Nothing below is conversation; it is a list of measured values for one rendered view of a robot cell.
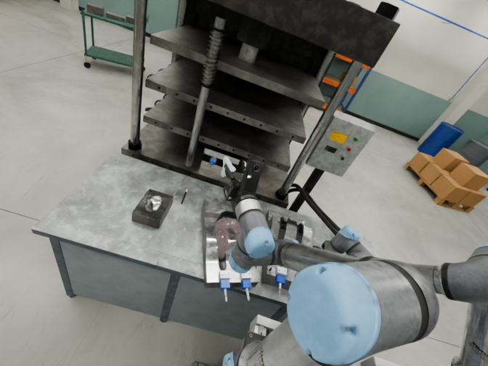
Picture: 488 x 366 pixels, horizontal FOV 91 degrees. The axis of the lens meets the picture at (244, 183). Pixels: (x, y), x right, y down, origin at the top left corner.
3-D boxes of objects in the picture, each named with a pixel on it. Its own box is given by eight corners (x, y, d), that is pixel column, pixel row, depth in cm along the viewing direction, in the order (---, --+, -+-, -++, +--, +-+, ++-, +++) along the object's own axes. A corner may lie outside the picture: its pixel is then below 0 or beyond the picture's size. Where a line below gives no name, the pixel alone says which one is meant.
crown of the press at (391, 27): (335, 129, 144) (409, 11, 107) (120, 49, 131) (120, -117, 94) (318, 88, 210) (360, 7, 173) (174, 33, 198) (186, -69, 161)
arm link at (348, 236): (358, 240, 96) (342, 224, 101) (340, 256, 102) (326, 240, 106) (365, 237, 102) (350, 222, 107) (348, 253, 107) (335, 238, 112)
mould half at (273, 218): (306, 295, 128) (319, 284, 120) (261, 282, 125) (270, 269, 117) (300, 226, 167) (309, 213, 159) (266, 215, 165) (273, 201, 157)
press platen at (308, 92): (321, 109, 151) (325, 102, 148) (149, 43, 140) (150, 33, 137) (310, 80, 206) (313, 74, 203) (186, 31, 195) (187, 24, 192)
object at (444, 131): (441, 163, 662) (469, 136, 608) (423, 155, 656) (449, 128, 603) (430, 152, 708) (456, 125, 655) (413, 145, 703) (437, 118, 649)
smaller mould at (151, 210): (158, 229, 130) (160, 221, 125) (131, 221, 128) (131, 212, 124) (172, 204, 146) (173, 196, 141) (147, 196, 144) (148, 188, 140)
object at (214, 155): (233, 178, 187) (240, 160, 176) (200, 166, 184) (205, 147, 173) (242, 147, 226) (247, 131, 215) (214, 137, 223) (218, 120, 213)
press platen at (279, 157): (287, 172, 179) (290, 167, 175) (142, 121, 168) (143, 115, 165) (286, 130, 237) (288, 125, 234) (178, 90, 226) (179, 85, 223)
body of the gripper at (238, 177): (221, 187, 80) (228, 215, 72) (232, 168, 76) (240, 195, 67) (241, 191, 84) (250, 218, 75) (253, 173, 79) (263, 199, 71)
